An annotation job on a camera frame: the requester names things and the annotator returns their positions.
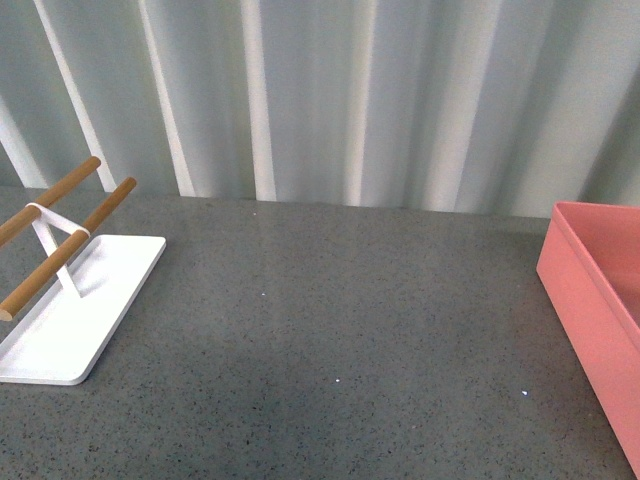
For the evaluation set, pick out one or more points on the pink plastic bin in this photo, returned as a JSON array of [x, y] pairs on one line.
[[589, 267]]

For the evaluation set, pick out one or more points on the white towel rack stand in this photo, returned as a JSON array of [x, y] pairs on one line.
[[69, 307]]

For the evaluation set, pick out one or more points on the white curtain backdrop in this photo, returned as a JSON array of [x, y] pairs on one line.
[[499, 107]]

